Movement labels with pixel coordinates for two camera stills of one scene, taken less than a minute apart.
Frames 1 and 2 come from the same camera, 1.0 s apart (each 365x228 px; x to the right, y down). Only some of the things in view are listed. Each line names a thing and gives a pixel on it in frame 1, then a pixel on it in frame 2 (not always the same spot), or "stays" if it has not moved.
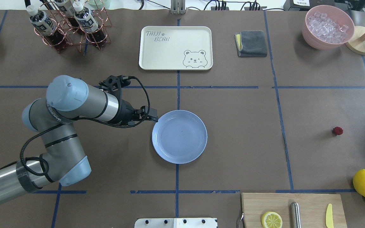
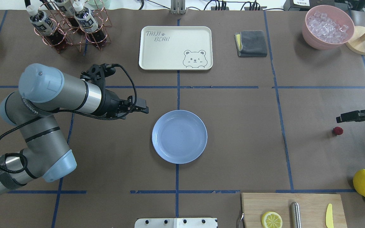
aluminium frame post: [178, 7] stays
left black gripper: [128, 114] → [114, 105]
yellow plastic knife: [329, 218] stays
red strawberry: [338, 130] stays
